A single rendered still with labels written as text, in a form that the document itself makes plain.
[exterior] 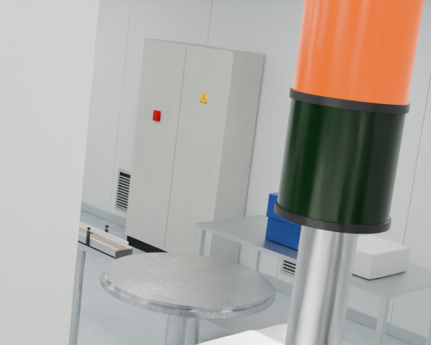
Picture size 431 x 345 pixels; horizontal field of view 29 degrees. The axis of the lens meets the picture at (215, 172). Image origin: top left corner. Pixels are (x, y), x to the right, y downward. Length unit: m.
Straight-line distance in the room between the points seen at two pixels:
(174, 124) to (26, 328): 5.70
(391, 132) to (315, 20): 0.05
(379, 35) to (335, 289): 0.11
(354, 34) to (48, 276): 1.78
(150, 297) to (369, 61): 3.77
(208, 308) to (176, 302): 0.16
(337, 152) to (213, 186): 6.99
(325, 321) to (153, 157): 7.55
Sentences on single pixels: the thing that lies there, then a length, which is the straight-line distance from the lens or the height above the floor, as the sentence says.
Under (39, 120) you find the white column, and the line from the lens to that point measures 1.95.
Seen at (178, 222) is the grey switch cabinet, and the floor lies 0.42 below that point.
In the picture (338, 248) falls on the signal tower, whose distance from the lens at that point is 0.35.
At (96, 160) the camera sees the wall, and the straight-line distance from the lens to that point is 9.30.
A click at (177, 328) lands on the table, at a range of 4.44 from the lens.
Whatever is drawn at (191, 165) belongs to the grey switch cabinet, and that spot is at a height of 0.98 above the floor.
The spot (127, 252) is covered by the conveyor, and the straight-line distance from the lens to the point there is 4.84.
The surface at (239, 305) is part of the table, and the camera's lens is 4.10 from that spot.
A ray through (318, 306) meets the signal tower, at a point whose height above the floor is 2.16.
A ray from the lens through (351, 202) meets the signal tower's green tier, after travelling 0.34.
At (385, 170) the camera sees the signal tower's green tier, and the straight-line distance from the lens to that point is 0.34.
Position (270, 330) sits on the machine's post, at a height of 2.10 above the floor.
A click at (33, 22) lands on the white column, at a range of 1.91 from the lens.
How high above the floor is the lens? 2.28
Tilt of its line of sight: 10 degrees down
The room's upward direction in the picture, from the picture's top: 7 degrees clockwise
